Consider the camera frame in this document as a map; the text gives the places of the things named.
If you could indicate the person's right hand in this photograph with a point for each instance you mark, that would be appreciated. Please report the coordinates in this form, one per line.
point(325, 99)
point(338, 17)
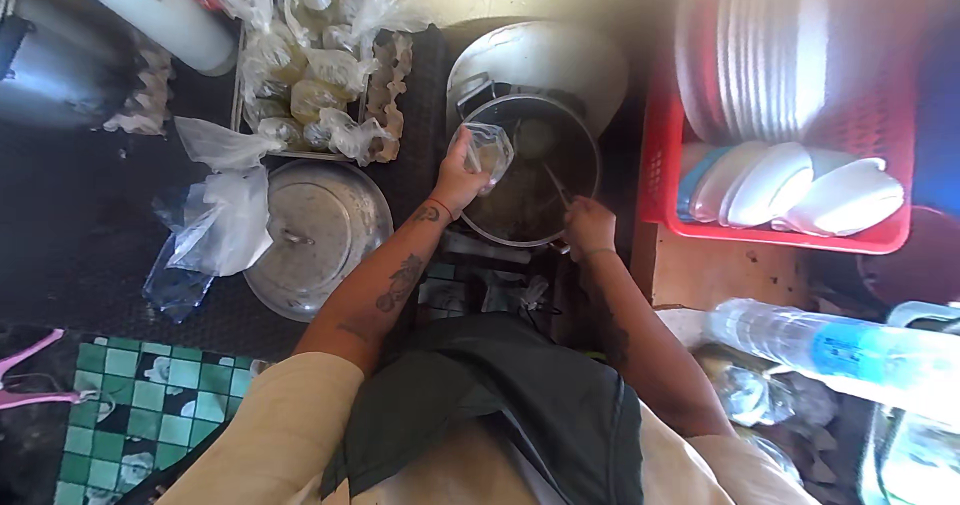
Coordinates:
point(592, 227)

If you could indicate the person's left hand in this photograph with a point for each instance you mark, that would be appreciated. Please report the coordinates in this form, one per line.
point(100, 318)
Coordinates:
point(454, 179)

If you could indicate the person's left fingers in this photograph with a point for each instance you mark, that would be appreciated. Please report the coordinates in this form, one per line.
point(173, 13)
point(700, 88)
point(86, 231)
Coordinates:
point(460, 147)

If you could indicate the person's right fingers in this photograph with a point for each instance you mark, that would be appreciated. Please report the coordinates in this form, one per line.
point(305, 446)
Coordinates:
point(574, 215)

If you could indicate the clear plastic bag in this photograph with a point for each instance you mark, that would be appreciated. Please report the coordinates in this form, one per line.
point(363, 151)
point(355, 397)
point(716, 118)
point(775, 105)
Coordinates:
point(750, 396)
point(493, 149)

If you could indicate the metal ladle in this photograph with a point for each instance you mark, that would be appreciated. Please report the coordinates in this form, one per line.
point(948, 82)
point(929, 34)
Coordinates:
point(556, 181)

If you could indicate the person's right forearm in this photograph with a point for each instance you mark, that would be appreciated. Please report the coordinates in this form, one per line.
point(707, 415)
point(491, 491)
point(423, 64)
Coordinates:
point(652, 340)

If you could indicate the person's left forearm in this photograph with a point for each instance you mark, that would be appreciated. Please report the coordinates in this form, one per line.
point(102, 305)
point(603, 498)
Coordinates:
point(382, 287)

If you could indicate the large metal cooking pot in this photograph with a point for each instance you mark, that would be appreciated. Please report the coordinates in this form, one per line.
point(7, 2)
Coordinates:
point(517, 224)

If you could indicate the red plastic basket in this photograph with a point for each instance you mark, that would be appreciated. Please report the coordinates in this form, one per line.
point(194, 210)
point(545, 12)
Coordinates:
point(664, 190)

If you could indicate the brown egg carton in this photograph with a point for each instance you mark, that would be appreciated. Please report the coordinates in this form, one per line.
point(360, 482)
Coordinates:
point(387, 89)

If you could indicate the gas stove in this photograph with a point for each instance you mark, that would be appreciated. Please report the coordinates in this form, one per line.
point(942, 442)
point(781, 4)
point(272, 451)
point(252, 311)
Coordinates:
point(480, 254)

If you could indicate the large white round lid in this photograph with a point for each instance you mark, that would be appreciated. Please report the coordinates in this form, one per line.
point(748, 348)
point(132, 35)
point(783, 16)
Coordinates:
point(540, 51)

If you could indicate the brown wooden box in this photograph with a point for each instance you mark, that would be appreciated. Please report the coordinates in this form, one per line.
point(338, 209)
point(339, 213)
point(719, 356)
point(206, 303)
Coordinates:
point(697, 272)

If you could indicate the pile of knotted plastic bags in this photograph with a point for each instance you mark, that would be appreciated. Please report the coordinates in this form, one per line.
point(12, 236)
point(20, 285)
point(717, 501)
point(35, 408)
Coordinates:
point(322, 92)

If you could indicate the round dented metal lid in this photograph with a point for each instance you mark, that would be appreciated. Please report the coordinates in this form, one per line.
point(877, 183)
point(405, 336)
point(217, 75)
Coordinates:
point(322, 212)

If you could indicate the person's body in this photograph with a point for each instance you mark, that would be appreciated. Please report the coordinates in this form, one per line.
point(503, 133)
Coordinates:
point(495, 385)

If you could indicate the stack of white bowls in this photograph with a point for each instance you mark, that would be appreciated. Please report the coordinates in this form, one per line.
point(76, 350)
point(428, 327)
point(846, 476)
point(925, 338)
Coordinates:
point(772, 186)

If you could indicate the shallow metal-rimmed tray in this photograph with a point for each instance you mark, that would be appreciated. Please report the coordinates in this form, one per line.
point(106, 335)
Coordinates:
point(238, 104)

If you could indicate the stack of white plates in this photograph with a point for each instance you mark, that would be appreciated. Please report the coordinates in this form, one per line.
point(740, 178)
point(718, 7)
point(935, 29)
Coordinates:
point(757, 62)

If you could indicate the white translucent plastic bag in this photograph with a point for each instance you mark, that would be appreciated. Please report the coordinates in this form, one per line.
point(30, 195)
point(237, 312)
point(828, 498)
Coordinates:
point(229, 212)

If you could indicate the crumpled clear plastic bag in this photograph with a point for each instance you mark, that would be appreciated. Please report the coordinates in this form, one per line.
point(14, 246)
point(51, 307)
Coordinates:
point(750, 396)

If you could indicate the clear bottle with blue label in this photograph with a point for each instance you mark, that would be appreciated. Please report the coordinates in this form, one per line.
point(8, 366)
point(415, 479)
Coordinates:
point(844, 351)

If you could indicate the greyish egg carton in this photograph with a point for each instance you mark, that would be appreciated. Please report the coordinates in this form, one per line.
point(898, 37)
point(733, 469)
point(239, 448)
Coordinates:
point(150, 100)

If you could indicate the bluish clear plastic packet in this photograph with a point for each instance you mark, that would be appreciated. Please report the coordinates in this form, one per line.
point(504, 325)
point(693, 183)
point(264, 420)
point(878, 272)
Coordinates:
point(176, 284)

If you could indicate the white cylindrical container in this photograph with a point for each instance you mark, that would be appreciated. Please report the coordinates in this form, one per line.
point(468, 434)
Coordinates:
point(161, 14)

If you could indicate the dark red round basin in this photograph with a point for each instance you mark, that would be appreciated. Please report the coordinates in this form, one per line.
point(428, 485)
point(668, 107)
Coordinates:
point(911, 265)

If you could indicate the green checkered mat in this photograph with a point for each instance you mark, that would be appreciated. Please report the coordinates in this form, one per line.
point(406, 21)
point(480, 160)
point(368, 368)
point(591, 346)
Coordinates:
point(180, 404)

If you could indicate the large silver pot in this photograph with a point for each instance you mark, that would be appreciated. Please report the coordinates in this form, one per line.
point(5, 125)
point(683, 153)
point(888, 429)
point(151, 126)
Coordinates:
point(60, 70)

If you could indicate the clear plastic container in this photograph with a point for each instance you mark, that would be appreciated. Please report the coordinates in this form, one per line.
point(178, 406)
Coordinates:
point(919, 452)

